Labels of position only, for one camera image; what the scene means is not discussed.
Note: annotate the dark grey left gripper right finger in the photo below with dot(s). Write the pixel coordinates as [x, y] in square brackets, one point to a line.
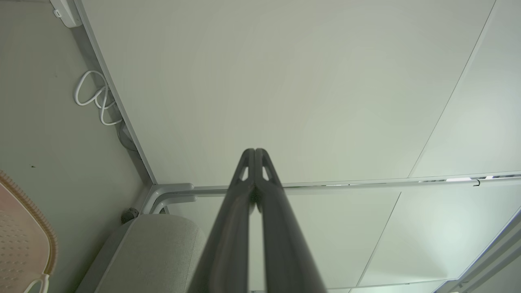
[285, 252]

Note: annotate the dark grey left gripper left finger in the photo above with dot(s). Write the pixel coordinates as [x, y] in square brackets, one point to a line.
[228, 244]

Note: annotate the grey fabric sofa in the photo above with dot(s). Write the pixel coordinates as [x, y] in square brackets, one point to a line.
[154, 252]

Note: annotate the grey partition foot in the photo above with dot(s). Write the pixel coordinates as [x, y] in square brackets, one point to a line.
[179, 199]
[175, 188]

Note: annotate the black caster wheel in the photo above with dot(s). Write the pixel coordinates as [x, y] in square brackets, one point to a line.
[129, 215]

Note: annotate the large white partition panel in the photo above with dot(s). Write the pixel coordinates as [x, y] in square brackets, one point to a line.
[264, 81]

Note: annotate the cream perforated laundry basket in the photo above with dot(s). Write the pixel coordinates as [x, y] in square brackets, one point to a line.
[20, 244]

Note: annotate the white power strip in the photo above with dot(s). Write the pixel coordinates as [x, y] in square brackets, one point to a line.
[67, 12]

